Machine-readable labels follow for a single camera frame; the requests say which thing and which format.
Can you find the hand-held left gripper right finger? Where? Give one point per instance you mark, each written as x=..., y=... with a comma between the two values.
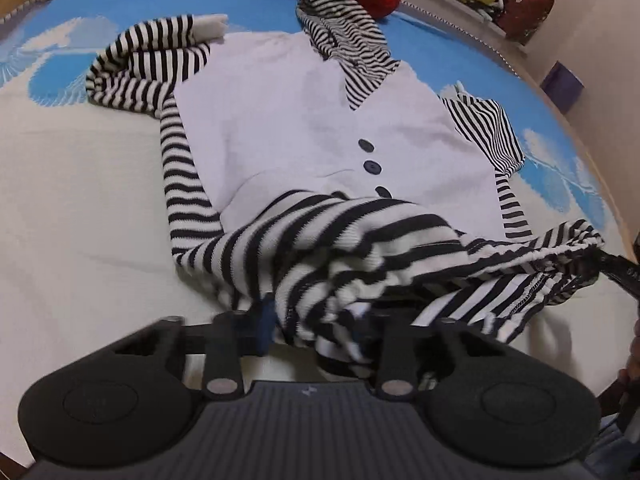
x=395, y=357

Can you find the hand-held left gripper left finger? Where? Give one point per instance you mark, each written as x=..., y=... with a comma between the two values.
x=262, y=327

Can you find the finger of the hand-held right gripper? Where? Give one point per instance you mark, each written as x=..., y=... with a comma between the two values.
x=620, y=270

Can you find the white striped hooded top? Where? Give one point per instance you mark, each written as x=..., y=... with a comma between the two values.
x=300, y=110

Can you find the person's right hand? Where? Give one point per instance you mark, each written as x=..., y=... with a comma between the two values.
x=632, y=355

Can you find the person's jeans leg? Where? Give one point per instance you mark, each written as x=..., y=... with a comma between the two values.
x=615, y=440

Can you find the purple box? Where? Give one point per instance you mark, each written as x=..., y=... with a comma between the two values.
x=562, y=85

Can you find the blue white printed bed sheet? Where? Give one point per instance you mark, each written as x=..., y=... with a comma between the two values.
x=75, y=210

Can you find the maroon cushion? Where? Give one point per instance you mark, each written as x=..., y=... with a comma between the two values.
x=525, y=10

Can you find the window sill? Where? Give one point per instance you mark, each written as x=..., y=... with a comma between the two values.
x=475, y=20

